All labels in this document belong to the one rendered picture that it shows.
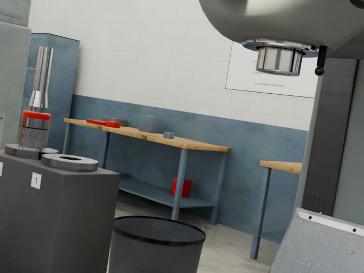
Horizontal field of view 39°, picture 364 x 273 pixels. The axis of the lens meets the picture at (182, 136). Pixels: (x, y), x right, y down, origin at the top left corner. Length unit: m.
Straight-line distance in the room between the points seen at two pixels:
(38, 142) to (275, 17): 0.53
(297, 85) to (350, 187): 4.59
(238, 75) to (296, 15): 5.46
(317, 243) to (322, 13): 0.52
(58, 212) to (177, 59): 5.90
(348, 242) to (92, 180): 0.43
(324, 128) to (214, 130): 5.13
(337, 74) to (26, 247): 0.59
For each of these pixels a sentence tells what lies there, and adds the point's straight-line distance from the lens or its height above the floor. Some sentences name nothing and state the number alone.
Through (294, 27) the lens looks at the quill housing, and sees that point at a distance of 0.51.
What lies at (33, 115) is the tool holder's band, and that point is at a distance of 0.90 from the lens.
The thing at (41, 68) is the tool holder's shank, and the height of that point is 1.26.
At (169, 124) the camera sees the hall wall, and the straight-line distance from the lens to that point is 6.56.
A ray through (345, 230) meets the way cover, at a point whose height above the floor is 1.07.
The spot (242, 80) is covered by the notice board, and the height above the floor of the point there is 1.64.
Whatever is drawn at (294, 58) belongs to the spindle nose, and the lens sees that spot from 0.56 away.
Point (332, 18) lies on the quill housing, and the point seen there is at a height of 1.33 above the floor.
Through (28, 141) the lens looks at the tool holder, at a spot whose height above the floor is 1.13.
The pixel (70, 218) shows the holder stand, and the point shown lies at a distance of 0.80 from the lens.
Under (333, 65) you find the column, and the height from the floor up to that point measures 1.34.
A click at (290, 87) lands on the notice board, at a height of 1.62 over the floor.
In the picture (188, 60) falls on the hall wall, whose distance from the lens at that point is 6.49.
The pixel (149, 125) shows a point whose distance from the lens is 6.36.
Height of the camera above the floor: 1.23
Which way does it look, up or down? 3 degrees down
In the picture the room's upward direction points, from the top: 9 degrees clockwise
